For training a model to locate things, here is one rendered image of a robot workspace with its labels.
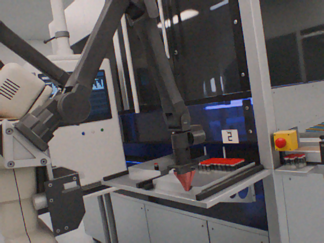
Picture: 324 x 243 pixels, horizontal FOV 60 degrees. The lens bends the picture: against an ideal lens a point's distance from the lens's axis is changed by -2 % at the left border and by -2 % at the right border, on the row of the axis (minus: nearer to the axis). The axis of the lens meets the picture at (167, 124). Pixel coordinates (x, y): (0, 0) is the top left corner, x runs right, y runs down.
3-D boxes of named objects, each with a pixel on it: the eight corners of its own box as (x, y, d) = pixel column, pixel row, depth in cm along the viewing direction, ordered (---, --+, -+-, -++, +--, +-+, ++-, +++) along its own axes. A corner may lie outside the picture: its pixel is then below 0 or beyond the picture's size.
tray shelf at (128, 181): (171, 161, 175) (170, 158, 175) (279, 168, 122) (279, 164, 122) (101, 184, 143) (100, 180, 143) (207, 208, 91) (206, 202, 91)
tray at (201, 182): (207, 166, 138) (206, 159, 138) (255, 170, 119) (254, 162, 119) (153, 188, 116) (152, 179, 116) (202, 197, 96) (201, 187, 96)
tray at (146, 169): (176, 158, 171) (175, 152, 171) (210, 160, 151) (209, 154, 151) (129, 173, 149) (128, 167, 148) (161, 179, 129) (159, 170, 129)
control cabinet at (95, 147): (116, 170, 202) (98, 58, 196) (129, 173, 186) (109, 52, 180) (41, 190, 173) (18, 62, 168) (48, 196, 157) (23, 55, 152)
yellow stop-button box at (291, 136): (283, 147, 118) (281, 129, 117) (300, 147, 112) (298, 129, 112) (274, 151, 113) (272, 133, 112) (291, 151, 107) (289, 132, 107)
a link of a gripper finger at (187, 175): (203, 188, 101) (199, 162, 100) (189, 194, 96) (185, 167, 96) (189, 186, 106) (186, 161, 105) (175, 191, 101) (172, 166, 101)
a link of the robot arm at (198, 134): (164, 114, 101) (180, 114, 94) (188, 110, 108) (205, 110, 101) (168, 148, 102) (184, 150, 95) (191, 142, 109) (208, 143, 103)
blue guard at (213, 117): (71, 141, 266) (67, 122, 265) (257, 140, 120) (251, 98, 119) (70, 142, 266) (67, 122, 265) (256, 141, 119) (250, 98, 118)
